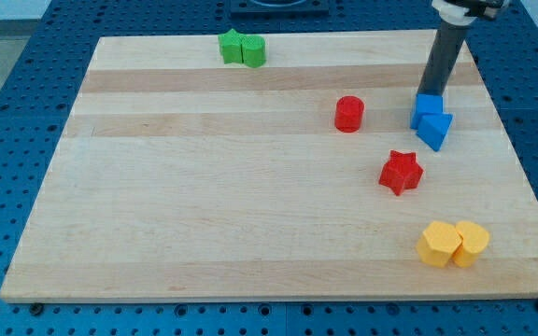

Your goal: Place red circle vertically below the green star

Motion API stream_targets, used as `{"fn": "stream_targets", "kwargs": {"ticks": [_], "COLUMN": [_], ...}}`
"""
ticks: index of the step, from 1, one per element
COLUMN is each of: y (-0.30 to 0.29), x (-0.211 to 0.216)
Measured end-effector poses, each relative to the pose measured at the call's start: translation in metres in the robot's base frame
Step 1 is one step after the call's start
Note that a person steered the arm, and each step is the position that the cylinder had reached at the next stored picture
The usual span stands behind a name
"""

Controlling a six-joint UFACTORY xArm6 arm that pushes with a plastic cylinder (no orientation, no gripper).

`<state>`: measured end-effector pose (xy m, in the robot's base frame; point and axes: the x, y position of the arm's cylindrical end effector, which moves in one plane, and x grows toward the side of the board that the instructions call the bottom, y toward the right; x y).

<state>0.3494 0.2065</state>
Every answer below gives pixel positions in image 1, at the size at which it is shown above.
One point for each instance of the blue cube block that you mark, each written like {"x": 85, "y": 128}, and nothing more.
{"x": 425, "y": 104}

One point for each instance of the robot arm end white flange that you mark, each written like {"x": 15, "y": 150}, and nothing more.
{"x": 465, "y": 12}

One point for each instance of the green star block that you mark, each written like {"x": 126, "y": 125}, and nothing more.
{"x": 230, "y": 46}

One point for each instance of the red star block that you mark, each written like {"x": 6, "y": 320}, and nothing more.
{"x": 401, "y": 172}

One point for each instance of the red cylinder block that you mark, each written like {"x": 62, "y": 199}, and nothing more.
{"x": 348, "y": 114}

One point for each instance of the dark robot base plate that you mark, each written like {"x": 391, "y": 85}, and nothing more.
{"x": 243, "y": 8}

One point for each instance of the yellow hexagon block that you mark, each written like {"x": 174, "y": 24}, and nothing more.
{"x": 437, "y": 244}

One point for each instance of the yellow heart block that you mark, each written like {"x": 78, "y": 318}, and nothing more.
{"x": 474, "y": 241}

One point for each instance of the blue triangle block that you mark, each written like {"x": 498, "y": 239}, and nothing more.
{"x": 433, "y": 129}

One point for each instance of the wooden board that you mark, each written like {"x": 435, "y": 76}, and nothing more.
{"x": 179, "y": 177}

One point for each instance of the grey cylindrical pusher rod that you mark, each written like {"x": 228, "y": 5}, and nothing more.
{"x": 445, "y": 51}

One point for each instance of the green heart block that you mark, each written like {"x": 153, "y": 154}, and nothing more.
{"x": 253, "y": 51}

